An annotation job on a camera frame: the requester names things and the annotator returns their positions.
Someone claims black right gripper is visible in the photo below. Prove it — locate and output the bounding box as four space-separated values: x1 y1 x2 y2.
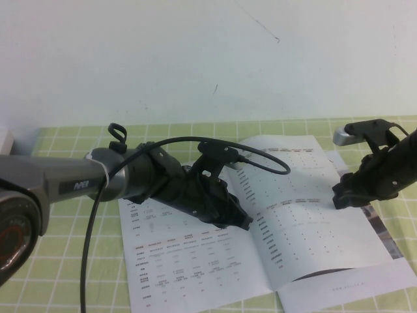
332 148 400 209

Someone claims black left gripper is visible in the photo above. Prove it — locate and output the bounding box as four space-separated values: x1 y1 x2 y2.
148 146 253 233

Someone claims white printed booklet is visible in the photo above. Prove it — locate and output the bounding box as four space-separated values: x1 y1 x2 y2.
117 135 412 313

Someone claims white zip tie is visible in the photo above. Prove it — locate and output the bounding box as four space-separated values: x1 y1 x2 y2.
83 153 111 186

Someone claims green white checked tablecloth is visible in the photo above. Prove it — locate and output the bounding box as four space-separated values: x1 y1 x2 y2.
0 115 417 313

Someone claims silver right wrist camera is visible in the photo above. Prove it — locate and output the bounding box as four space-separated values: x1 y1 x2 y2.
332 127 367 147

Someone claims black right camera mount bracket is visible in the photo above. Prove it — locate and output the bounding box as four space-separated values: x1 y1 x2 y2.
345 119 407 154

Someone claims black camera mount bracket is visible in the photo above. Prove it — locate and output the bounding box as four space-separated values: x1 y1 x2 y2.
191 139 239 183
345 119 407 154

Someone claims black left camera mount bracket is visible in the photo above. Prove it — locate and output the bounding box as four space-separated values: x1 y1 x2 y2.
191 139 239 183

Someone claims short black looped arm cable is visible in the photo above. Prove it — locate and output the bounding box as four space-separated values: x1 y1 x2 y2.
107 123 127 155

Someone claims long black left camera cable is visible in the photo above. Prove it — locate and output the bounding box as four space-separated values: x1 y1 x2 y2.
81 136 291 313

